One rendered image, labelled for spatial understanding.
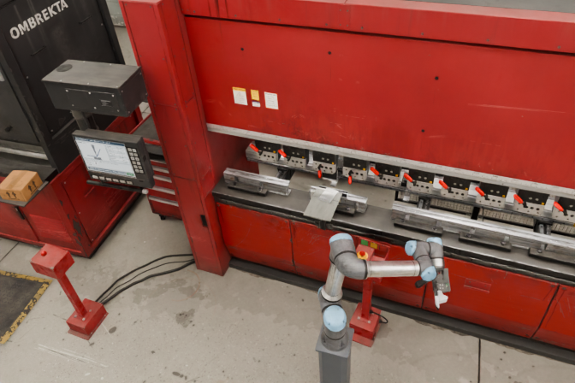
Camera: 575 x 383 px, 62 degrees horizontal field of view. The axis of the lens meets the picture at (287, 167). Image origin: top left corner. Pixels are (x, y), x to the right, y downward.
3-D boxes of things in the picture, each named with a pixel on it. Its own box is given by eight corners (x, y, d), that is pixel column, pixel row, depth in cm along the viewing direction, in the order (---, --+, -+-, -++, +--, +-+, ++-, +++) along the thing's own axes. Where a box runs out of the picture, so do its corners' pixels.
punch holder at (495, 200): (475, 203, 281) (480, 181, 270) (477, 193, 287) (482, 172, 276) (502, 209, 276) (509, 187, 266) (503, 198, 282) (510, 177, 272)
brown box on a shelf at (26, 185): (-9, 200, 341) (-18, 187, 333) (16, 176, 359) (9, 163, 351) (24, 207, 333) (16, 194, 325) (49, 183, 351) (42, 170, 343)
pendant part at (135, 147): (90, 179, 310) (70, 134, 287) (100, 167, 319) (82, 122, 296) (151, 189, 299) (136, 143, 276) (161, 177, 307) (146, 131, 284)
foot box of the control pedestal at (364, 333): (345, 338, 349) (345, 328, 341) (356, 309, 366) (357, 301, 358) (371, 348, 341) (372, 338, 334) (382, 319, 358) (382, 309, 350)
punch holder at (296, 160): (284, 164, 319) (282, 144, 309) (288, 156, 325) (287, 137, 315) (305, 168, 314) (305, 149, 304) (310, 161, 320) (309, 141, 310)
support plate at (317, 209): (303, 215, 308) (303, 215, 307) (316, 189, 326) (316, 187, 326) (330, 221, 302) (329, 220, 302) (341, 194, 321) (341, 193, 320)
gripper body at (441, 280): (450, 291, 235) (447, 267, 239) (432, 292, 237) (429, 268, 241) (450, 293, 242) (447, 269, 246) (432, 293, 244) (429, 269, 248)
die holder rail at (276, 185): (225, 182, 355) (222, 172, 349) (228, 177, 360) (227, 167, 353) (287, 196, 339) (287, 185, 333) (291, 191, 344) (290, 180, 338)
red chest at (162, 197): (154, 223, 451) (124, 137, 387) (182, 188, 486) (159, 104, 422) (201, 235, 435) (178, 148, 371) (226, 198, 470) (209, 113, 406)
